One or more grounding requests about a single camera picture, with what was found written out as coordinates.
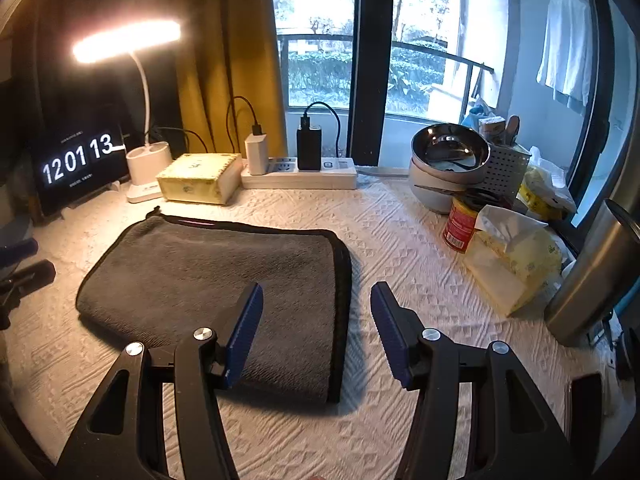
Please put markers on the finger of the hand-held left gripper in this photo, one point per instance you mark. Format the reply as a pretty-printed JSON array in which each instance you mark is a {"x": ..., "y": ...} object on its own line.
[{"x": 35, "y": 276}]

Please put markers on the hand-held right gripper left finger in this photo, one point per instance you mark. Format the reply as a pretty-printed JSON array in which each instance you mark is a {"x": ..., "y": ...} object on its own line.
[{"x": 245, "y": 332}]

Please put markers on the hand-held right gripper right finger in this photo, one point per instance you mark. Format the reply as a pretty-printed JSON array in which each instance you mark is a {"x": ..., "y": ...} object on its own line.
[{"x": 392, "y": 340}]

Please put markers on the grey towel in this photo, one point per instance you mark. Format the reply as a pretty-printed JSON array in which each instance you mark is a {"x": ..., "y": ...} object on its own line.
[{"x": 200, "y": 270}]

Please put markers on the white textured tablecloth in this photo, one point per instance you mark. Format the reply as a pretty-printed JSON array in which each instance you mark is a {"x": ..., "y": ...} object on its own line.
[{"x": 400, "y": 240}]

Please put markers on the black clock display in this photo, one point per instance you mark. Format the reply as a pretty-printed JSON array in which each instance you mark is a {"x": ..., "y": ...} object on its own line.
[{"x": 75, "y": 180}]

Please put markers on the red can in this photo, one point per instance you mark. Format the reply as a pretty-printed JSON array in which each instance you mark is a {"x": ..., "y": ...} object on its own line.
[{"x": 459, "y": 227}]

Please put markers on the yellow tissue pack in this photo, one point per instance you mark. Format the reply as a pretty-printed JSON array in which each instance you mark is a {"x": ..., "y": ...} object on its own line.
[{"x": 520, "y": 260}]

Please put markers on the white desk lamp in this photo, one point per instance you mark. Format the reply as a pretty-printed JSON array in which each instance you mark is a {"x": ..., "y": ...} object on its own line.
[{"x": 147, "y": 165}]

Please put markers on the yellow box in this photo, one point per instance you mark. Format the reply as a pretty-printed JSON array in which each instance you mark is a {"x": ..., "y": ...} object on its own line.
[{"x": 197, "y": 180}]

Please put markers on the white bowl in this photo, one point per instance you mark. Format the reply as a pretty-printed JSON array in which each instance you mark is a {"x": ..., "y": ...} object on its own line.
[{"x": 435, "y": 180}]

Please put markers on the white power strip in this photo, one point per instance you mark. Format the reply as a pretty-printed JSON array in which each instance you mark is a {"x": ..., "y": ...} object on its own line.
[{"x": 340, "y": 172}]

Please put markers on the white charger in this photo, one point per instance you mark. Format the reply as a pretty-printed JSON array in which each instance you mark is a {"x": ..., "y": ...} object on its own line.
[{"x": 256, "y": 155}]

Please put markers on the black charger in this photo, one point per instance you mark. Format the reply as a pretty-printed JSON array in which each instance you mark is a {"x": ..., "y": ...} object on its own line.
[{"x": 310, "y": 145}]

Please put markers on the steel bowl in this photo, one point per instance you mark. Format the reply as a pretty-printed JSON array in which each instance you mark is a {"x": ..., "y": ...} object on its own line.
[{"x": 450, "y": 147}]

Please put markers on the white plastic basket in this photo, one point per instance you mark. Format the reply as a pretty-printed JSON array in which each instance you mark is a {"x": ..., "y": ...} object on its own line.
[{"x": 505, "y": 172}]

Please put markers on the dark phone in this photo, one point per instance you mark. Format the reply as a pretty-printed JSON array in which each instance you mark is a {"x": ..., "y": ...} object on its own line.
[{"x": 586, "y": 410}]

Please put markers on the steel flask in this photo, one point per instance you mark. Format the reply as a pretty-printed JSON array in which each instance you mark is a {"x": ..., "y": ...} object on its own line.
[{"x": 590, "y": 270}]

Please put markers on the yellow plastic bag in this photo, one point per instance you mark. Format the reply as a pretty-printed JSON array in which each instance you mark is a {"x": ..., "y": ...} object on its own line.
[{"x": 545, "y": 192}]

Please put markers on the small printed carton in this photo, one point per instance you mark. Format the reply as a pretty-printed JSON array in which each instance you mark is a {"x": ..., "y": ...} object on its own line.
[{"x": 491, "y": 129}]

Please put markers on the blue bag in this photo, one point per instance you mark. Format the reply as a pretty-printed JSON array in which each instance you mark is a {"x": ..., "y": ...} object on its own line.
[{"x": 475, "y": 115}]

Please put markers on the yellow curtain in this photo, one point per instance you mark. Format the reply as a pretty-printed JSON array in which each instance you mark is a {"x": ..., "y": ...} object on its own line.
[{"x": 225, "y": 50}]

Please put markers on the balcony railing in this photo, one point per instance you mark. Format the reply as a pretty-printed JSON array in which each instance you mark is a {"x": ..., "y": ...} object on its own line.
[{"x": 425, "y": 49}]

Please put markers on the hanging white shirt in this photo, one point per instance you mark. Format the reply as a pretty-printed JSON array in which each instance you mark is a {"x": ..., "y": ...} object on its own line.
[{"x": 565, "y": 45}]

